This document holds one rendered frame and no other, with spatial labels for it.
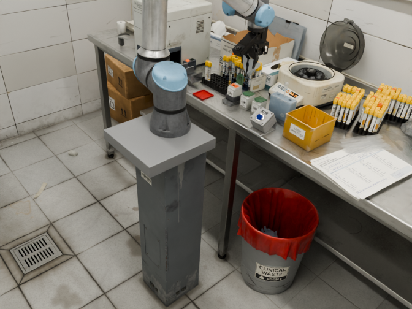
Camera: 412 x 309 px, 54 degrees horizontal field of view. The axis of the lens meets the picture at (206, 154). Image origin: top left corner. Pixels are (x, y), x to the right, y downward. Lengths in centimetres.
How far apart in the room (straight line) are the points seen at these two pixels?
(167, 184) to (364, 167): 69
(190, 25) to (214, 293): 130
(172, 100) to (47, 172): 164
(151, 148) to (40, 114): 201
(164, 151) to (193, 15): 83
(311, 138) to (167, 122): 51
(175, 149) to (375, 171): 68
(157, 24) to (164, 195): 60
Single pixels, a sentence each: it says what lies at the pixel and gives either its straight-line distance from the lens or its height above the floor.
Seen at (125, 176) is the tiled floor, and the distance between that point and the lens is 272.
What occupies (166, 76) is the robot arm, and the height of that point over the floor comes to 114.
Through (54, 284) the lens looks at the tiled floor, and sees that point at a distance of 220.
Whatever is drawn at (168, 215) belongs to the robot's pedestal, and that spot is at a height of 59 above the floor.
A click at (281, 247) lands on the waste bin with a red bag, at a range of 179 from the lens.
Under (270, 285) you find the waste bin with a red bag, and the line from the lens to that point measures 204.
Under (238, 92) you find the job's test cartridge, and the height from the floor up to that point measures 93.
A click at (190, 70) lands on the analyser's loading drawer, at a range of 190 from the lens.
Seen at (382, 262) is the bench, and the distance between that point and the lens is 207.
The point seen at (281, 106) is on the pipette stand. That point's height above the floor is 94.
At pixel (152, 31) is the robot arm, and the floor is 124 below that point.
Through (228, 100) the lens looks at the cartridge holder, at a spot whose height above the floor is 89.
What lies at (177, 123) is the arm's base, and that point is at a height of 97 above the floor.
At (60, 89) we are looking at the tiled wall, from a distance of 328.
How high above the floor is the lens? 170
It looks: 36 degrees down
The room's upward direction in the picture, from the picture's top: 4 degrees clockwise
